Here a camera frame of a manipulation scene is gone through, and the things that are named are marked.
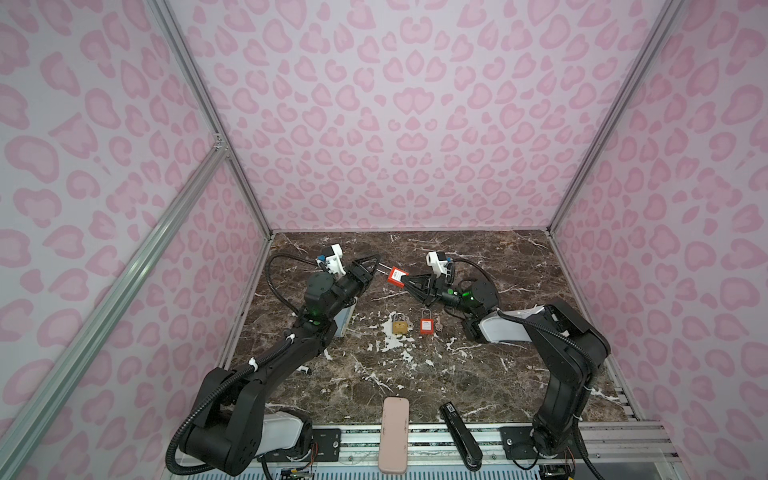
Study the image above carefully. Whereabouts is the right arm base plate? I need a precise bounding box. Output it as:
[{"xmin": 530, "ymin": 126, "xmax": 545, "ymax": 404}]
[{"xmin": 499, "ymin": 425, "xmax": 582, "ymax": 460}]

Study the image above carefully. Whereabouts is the red padlock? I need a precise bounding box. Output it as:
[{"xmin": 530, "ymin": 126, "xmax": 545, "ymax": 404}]
[
  {"xmin": 378, "ymin": 265, "xmax": 408, "ymax": 288},
  {"xmin": 419, "ymin": 308, "xmax": 436, "ymax": 336}
]

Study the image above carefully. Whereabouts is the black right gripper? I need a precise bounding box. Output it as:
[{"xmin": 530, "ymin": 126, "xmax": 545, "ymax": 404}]
[{"xmin": 402, "ymin": 276, "xmax": 478, "ymax": 317}]

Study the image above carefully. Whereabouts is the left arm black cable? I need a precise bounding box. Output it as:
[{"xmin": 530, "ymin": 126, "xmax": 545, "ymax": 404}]
[{"xmin": 265, "ymin": 253, "xmax": 319, "ymax": 316}]

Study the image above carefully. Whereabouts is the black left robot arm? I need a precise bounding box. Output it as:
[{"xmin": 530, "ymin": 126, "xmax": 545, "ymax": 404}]
[{"xmin": 165, "ymin": 255, "xmax": 380, "ymax": 476}]

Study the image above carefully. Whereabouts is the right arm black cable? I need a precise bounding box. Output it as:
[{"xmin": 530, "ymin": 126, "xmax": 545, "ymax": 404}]
[{"xmin": 449, "ymin": 256, "xmax": 595, "ymax": 385}]

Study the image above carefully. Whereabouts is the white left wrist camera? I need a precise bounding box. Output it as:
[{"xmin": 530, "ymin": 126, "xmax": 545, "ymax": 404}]
[{"xmin": 316, "ymin": 244, "xmax": 346, "ymax": 279}]

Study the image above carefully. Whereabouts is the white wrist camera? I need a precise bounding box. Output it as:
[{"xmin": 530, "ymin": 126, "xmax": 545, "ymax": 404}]
[
  {"xmin": 316, "ymin": 244, "xmax": 346, "ymax": 279},
  {"xmin": 426, "ymin": 251, "xmax": 455, "ymax": 283}
]

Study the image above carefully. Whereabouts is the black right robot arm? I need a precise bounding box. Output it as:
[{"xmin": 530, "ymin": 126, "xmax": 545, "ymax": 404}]
[{"xmin": 401, "ymin": 273, "xmax": 611, "ymax": 457}]

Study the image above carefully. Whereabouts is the aluminium front rail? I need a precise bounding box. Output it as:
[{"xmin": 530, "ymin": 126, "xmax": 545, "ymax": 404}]
[{"xmin": 161, "ymin": 421, "xmax": 685, "ymax": 480}]

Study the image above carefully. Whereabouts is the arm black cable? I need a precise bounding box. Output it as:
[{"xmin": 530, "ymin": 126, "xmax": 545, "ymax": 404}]
[
  {"xmin": 265, "ymin": 253, "xmax": 319, "ymax": 316},
  {"xmin": 449, "ymin": 256, "xmax": 595, "ymax": 385}
]

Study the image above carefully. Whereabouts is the blue grey stapler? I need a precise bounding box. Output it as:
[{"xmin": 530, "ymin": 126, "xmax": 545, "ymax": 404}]
[{"xmin": 334, "ymin": 305, "xmax": 355, "ymax": 338}]

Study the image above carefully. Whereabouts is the brass padlock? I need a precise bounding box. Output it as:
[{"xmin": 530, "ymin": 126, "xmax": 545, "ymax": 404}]
[{"xmin": 391, "ymin": 312, "xmax": 409, "ymax": 336}]

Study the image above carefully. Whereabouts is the pink rectangular case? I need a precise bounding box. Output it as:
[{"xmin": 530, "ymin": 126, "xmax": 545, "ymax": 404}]
[{"xmin": 378, "ymin": 397, "xmax": 410, "ymax": 475}]

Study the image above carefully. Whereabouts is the black stapler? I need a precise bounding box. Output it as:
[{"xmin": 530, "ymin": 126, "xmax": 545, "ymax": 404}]
[{"xmin": 439, "ymin": 402, "xmax": 483, "ymax": 472}]

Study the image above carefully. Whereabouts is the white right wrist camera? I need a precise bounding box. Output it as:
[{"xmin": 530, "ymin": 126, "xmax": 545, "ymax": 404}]
[{"xmin": 426, "ymin": 251, "xmax": 455, "ymax": 283}]

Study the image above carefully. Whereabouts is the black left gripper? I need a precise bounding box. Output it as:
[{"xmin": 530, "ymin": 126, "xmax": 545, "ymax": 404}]
[{"xmin": 325, "ymin": 253, "xmax": 379, "ymax": 323}]

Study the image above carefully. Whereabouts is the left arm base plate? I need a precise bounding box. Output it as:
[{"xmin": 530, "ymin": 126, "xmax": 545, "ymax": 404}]
[{"xmin": 298, "ymin": 428, "xmax": 342, "ymax": 463}]

